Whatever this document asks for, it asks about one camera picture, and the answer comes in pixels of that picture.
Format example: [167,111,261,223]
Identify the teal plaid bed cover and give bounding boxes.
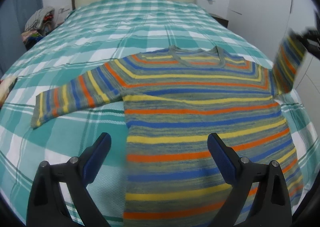
[1,0,316,226]

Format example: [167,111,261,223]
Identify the dark wooden nightstand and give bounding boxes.
[210,13,229,28]

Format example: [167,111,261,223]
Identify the blue curtain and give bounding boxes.
[1,0,43,75]

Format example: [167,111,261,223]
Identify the white wardrobe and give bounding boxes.
[226,0,320,107]

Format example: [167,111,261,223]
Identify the striped knit sweater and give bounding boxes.
[31,33,305,226]

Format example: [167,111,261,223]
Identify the pile of clothes on nightstand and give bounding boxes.
[21,6,55,50]

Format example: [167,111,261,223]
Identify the folded red and beige clothes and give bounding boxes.
[0,76,17,107]

